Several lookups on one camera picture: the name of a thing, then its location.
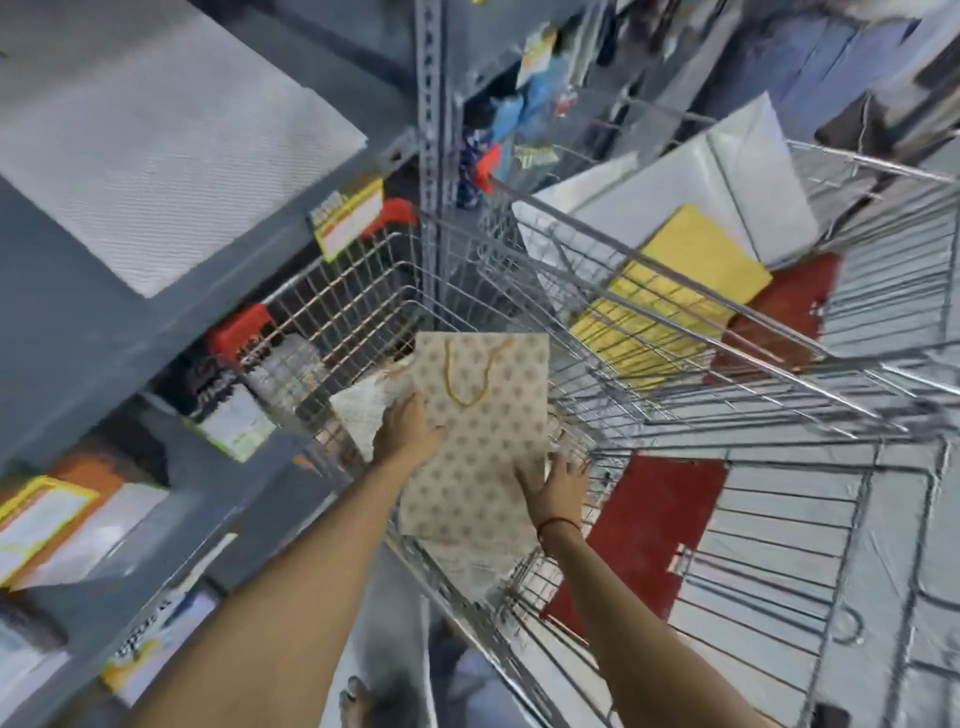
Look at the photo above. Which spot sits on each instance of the person's right hand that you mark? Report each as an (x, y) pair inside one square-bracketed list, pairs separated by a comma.
[(559, 491)]

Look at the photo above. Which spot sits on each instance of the person's left hand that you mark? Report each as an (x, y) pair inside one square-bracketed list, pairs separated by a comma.
[(405, 435)]

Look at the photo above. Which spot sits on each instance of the person's right thumb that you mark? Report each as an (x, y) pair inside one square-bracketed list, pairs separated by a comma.
[(527, 481)]

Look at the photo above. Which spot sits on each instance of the person's left thumb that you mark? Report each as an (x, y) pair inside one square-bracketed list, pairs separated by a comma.
[(435, 435)]

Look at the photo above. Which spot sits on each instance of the beige dotted paper gift bag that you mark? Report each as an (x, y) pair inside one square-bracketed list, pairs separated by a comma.
[(480, 450)]

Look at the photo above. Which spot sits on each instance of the person's right forearm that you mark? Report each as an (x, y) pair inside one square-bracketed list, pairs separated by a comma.
[(645, 637)]

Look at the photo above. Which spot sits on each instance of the person's left forearm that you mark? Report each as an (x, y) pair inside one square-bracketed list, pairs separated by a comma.
[(285, 600)]

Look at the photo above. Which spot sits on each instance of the white patterned paper gift bag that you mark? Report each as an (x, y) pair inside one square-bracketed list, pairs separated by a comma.
[(367, 416)]

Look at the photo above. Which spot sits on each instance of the red paper gift bag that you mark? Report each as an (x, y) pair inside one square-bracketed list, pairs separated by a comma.
[(645, 525), (787, 307)]

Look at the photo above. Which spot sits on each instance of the yellow shelf price label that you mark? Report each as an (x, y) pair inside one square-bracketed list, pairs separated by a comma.
[(346, 219)]

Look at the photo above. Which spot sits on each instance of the yellow paper gift bag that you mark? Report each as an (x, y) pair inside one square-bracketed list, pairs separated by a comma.
[(690, 262)]

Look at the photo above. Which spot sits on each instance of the person's foot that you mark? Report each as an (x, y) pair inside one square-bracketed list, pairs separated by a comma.
[(356, 705)]

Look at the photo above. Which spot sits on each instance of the blue hanging packets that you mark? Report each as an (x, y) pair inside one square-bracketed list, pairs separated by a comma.
[(525, 105)]

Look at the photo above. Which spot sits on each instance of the white and yellow printed packet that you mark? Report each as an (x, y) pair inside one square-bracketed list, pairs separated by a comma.
[(154, 645)]

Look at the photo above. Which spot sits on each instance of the grey metal shelving rack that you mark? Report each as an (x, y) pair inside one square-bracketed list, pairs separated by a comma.
[(75, 360)]

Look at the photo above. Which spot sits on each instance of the orange and white flat pack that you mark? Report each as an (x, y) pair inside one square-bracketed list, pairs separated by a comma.
[(52, 517)]

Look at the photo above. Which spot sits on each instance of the pale hanging shelf tag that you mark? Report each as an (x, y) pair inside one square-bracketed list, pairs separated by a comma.
[(536, 56)]

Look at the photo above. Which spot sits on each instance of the stack of white textured sheets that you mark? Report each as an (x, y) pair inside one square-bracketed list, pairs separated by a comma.
[(150, 150)]

